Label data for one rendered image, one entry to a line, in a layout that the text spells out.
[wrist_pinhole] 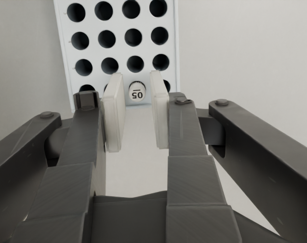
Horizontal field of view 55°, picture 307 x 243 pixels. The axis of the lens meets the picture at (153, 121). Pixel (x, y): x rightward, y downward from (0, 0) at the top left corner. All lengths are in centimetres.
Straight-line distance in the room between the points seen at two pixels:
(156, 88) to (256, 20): 14
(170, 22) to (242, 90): 10
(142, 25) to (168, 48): 2
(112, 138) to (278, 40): 18
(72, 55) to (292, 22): 18
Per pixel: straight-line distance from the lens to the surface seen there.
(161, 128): 15
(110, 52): 22
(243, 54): 27
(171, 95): 17
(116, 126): 15
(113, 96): 15
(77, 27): 22
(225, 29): 26
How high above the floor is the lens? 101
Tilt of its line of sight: 70 degrees down
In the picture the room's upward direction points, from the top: 172 degrees clockwise
